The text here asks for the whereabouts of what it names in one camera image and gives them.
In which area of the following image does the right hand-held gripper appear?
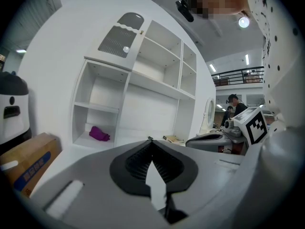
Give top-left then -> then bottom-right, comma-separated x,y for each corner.
185,106 -> 269,153

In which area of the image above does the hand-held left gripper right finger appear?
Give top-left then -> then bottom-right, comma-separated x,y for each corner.
152,139 -> 247,229

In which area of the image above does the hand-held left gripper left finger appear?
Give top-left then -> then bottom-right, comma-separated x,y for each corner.
32,139 -> 167,229

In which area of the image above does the white desk with shelf hutch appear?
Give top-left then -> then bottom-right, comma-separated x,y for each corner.
30,12 -> 199,194

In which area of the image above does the beige flat box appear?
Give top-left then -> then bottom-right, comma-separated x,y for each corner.
163,135 -> 186,145

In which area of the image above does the purple cloth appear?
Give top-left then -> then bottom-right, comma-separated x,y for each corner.
89,125 -> 111,142

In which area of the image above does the brown cardboard box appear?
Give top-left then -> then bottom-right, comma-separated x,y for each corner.
0,132 -> 63,199

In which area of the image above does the black balcony railing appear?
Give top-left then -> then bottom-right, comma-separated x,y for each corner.
211,66 -> 265,87

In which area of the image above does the round ceiling lamp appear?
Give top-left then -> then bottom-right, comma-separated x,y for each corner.
238,16 -> 251,29

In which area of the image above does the black head-mounted camera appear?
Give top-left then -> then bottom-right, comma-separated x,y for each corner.
175,0 -> 195,23

